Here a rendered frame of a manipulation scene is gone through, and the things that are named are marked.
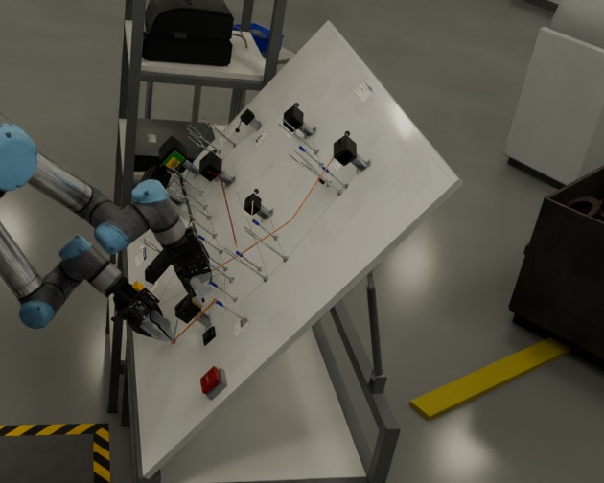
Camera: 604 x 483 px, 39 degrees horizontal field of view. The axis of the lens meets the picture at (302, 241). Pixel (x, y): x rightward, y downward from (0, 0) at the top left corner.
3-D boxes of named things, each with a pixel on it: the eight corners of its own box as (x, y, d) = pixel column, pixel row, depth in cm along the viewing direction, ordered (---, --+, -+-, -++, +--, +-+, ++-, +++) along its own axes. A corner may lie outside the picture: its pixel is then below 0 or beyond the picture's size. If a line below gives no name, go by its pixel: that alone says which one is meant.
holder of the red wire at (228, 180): (237, 159, 270) (211, 138, 264) (236, 184, 259) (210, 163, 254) (225, 168, 272) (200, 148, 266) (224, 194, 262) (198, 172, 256)
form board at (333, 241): (129, 235, 305) (125, 232, 304) (332, 23, 281) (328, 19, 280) (148, 479, 205) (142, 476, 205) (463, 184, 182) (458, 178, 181)
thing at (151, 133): (127, 172, 303) (128, 154, 300) (124, 131, 333) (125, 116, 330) (220, 176, 312) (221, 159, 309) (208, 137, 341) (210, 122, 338)
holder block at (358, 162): (369, 141, 216) (346, 119, 212) (371, 169, 208) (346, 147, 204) (356, 150, 218) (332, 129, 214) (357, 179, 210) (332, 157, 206)
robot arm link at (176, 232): (151, 237, 203) (150, 218, 209) (159, 251, 205) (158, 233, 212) (180, 225, 202) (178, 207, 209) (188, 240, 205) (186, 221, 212)
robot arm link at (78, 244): (64, 246, 222) (82, 227, 219) (95, 275, 224) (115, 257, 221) (50, 260, 215) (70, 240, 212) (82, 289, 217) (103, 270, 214)
